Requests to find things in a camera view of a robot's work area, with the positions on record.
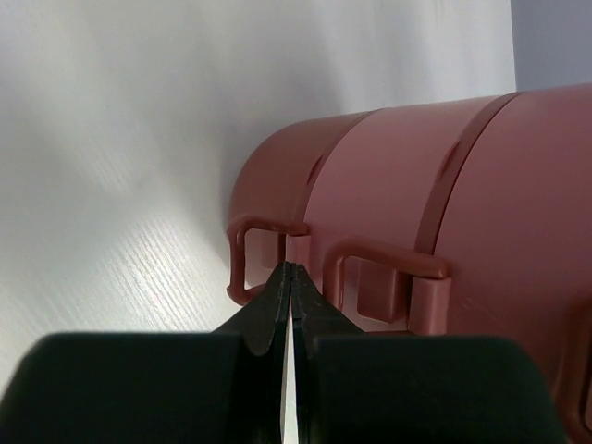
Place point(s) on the pink lunch container with handle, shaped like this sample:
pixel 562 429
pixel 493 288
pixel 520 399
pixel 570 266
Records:
pixel 511 216

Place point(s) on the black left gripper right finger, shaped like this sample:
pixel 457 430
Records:
pixel 356 387

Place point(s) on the dark red lunch container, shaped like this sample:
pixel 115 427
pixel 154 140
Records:
pixel 272 192

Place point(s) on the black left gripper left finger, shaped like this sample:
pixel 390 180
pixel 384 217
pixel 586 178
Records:
pixel 222 386

